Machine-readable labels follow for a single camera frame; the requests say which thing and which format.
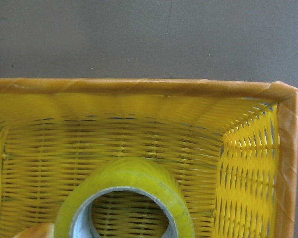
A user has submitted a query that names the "yellow tape roll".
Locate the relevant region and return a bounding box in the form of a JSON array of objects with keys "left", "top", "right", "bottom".
[{"left": 54, "top": 157, "right": 195, "bottom": 238}]

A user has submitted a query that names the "toy croissant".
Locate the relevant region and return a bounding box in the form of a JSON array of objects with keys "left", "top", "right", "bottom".
[{"left": 13, "top": 223, "right": 55, "bottom": 238}]

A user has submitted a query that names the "yellow plastic woven basket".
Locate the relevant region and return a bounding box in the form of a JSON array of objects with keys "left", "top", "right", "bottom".
[{"left": 0, "top": 78, "right": 298, "bottom": 238}]

